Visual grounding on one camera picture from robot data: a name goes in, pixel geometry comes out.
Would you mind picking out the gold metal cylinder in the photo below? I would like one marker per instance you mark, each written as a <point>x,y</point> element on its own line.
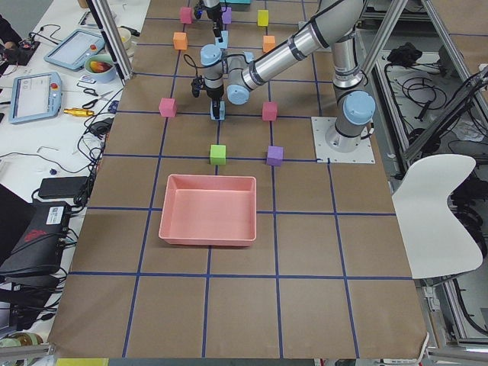
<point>78,112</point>

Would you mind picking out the pink block far left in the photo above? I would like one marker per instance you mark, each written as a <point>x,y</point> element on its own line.
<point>186,15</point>

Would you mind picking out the teal box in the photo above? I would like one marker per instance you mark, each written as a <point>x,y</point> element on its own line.
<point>239,2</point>

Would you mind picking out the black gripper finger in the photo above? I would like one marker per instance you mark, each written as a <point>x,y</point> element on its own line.
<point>217,29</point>
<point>216,104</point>

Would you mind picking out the light blue block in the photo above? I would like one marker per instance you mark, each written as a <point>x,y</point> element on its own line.
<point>222,110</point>
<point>223,39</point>

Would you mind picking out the aluminium frame post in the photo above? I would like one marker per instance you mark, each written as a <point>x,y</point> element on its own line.
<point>104,19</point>

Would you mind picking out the pink plastic tray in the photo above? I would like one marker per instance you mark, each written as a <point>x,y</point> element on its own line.
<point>209,210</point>

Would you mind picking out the near blue teach pendant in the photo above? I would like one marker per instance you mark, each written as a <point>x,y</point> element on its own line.
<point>35,97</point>

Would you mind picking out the white chair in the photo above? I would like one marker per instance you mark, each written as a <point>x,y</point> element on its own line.
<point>436,242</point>

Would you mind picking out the black computer box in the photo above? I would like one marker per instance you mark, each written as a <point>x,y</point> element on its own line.
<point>31,238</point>

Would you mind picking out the orange block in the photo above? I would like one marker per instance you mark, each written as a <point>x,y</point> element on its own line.
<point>268,43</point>
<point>180,40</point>

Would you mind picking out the purple block near tray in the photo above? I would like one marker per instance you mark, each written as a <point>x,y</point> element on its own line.
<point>275,156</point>

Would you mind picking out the pink block middle right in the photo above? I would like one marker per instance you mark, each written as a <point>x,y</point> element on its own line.
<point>269,111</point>

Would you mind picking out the blue bowl with contents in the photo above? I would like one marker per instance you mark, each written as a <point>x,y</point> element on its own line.
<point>100,68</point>

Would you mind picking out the orange block left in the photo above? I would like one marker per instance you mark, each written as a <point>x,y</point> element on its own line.
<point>180,40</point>

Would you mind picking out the purple block far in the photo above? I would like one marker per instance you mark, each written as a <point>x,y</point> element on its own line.
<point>227,15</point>

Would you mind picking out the pink block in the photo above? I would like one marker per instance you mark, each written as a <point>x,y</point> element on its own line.
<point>168,107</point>
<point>269,111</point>
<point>186,15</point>

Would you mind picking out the black scissors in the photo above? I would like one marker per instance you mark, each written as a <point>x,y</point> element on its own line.
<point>103,97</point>

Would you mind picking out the black power brick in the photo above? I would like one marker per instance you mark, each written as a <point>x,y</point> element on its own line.
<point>67,187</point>

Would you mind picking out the far blue teach pendant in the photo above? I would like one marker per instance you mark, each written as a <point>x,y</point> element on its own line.
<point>73,52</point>

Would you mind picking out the white cup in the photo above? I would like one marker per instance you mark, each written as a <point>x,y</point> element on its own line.
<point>126,39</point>

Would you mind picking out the pink block middle left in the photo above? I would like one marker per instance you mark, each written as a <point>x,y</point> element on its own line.
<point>168,107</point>

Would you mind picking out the yellow block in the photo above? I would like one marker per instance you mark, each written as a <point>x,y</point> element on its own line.
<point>263,18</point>

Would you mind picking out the green block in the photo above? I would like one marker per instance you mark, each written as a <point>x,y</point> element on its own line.
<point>217,154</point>

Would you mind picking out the orange block right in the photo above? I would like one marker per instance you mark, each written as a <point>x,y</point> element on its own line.
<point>268,43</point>

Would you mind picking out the blue teach pendant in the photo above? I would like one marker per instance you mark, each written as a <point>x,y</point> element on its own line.
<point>35,97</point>
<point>73,52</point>

